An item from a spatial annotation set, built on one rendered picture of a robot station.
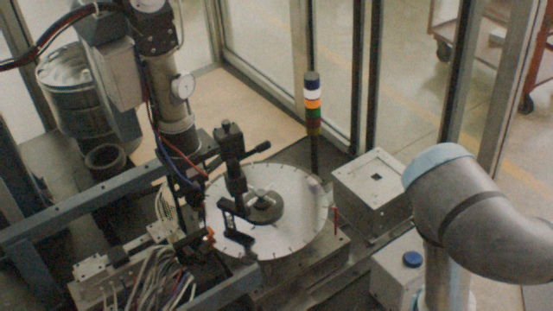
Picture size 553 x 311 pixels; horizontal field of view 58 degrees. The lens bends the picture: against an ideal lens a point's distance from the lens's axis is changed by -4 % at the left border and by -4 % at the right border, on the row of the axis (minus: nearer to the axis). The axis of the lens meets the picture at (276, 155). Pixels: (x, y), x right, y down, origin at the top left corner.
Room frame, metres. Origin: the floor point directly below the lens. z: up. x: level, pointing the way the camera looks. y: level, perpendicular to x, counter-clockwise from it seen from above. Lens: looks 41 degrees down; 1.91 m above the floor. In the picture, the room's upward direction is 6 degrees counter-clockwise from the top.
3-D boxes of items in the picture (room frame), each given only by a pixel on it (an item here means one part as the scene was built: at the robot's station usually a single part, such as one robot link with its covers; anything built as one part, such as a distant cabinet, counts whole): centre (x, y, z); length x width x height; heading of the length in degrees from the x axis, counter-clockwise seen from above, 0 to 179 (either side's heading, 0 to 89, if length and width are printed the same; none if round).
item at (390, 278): (0.77, -0.35, 0.82); 0.28 x 0.11 x 0.15; 121
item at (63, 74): (1.47, 0.60, 0.93); 0.31 x 0.31 x 0.36
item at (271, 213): (0.90, 0.05, 0.96); 0.11 x 0.11 x 0.03
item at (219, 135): (0.84, 0.10, 1.17); 0.06 x 0.05 x 0.20; 112
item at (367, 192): (1.02, -0.27, 0.82); 0.18 x 0.18 x 0.15; 31
